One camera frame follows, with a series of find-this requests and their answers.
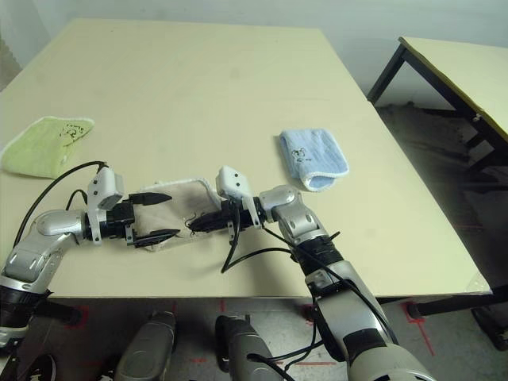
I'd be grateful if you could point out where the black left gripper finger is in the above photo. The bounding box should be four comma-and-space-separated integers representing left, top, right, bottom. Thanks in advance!
129, 191, 172, 206
133, 229, 182, 250

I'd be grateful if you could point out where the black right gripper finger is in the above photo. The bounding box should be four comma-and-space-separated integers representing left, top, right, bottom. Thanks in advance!
190, 221, 228, 234
189, 211, 225, 228

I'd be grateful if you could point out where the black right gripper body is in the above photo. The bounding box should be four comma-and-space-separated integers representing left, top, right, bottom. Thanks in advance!
220, 198, 264, 243

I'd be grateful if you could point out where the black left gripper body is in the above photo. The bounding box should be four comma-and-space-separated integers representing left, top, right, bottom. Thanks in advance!
97, 201, 138, 248

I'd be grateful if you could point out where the beige towel with white edging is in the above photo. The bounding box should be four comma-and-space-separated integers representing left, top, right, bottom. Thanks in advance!
134, 177, 223, 253

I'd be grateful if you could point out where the blue folded towel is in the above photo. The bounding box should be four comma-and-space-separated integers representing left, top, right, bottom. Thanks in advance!
279, 127, 350, 194

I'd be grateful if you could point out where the green folded towel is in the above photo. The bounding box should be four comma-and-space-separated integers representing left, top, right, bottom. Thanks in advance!
1, 115, 95, 179

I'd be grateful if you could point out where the black table foot bar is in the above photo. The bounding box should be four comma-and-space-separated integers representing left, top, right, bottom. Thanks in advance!
379, 292, 501, 317
37, 301, 83, 325

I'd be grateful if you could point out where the black white-laced sneaker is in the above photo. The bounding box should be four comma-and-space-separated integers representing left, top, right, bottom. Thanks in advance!
23, 354, 57, 381

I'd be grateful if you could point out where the beige side table black frame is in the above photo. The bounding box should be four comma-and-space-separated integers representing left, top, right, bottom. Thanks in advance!
367, 37, 508, 170

